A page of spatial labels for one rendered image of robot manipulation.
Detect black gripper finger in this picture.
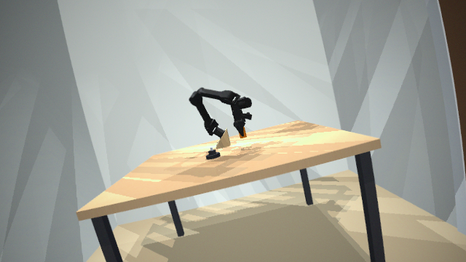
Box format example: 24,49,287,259
235,124,245,137

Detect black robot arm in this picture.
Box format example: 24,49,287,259
189,87,252,139

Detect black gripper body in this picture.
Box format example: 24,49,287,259
232,109,245,127

